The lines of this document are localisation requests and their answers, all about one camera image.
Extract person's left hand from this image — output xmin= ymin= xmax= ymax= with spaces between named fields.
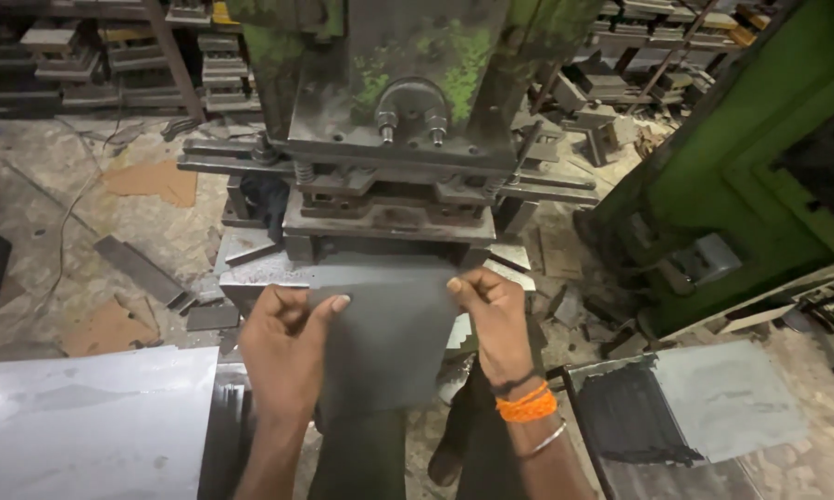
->
xmin=238 ymin=283 xmax=351 ymax=422

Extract person's right hand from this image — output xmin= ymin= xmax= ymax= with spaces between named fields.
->
xmin=446 ymin=267 xmax=534 ymax=387

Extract black thread wristband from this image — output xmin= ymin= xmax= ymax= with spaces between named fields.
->
xmin=489 ymin=369 xmax=539 ymax=397

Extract small dark metal plate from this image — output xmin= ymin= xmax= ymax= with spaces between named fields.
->
xmin=185 ymin=305 xmax=240 ymax=332

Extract orange thread wristband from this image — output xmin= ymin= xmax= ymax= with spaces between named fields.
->
xmin=495 ymin=381 xmax=558 ymax=424

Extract stack of cut metal plates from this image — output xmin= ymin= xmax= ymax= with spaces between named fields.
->
xmin=196 ymin=362 xmax=257 ymax=500

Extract silver bangle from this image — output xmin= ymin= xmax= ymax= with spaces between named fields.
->
xmin=516 ymin=419 xmax=568 ymax=461

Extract person's dark trousers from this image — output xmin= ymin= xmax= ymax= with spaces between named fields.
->
xmin=307 ymin=347 xmax=529 ymax=500

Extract dark metal strip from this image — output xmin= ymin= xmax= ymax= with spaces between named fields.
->
xmin=94 ymin=235 xmax=197 ymax=311

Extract stack of dark metal sheets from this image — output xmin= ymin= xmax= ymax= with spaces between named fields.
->
xmin=563 ymin=354 xmax=765 ymax=500

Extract brown cardboard piece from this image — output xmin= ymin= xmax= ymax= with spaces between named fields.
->
xmin=102 ymin=160 xmax=200 ymax=208
xmin=61 ymin=295 xmax=161 ymax=358

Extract large shiny metal sheet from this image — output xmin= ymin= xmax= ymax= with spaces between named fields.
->
xmin=0 ymin=346 xmax=220 ymax=500

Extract green power press machine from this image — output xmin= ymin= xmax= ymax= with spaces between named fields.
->
xmin=177 ymin=0 xmax=602 ymax=317

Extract light grey metal sheet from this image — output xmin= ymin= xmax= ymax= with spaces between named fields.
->
xmin=652 ymin=339 xmax=810 ymax=464

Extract metal rack with dies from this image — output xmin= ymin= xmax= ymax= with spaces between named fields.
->
xmin=528 ymin=0 xmax=772 ymax=168
xmin=0 ymin=0 xmax=206 ymax=120

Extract grey cable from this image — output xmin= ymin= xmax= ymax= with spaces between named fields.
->
xmin=33 ymin=114 xmax=126 ymax=320

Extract green machine frame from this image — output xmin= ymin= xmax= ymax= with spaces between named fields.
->
xmin=575 ymin=0 xmax=834 ymax=341

